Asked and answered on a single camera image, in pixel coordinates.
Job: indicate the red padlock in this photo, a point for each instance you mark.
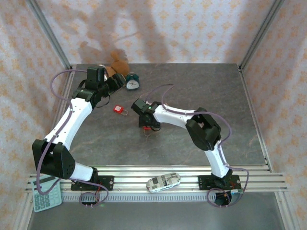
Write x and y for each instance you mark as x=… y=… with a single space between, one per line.
x=147 y=128
x=117 y=109

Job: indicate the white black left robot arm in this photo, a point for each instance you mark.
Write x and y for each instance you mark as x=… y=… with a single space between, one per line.
x=72 y=119

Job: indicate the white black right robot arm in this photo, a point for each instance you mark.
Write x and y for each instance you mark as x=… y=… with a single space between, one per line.
x=172 y=116

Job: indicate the teal alarm clock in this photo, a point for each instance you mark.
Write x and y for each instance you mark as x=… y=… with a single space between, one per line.
x=132 y=83

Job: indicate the brown plush dog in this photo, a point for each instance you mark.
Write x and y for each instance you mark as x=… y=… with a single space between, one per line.
x=120 y=65

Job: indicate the silver printed pouch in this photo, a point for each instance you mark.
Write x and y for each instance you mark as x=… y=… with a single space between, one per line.
x=163 y=182

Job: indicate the small black controller board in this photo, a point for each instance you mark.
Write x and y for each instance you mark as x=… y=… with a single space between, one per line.
x=88 y=203
x=224 y=200

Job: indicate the teal calculator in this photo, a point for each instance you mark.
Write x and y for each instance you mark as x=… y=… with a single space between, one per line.
x=45 y=198

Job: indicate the aluminium table side rail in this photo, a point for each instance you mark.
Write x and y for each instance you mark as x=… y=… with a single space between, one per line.
x=254 y=115
x=68 y=82

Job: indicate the aluminium mounting rail bed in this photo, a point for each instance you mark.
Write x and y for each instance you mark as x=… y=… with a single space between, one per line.
x=134 y=172

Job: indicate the aluminium frame post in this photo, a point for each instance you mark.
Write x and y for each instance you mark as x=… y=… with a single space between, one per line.
x=48 y=31
x=262 y=31

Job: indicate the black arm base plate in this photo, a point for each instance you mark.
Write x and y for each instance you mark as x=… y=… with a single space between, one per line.
x=108 y=182
x=204 y=182

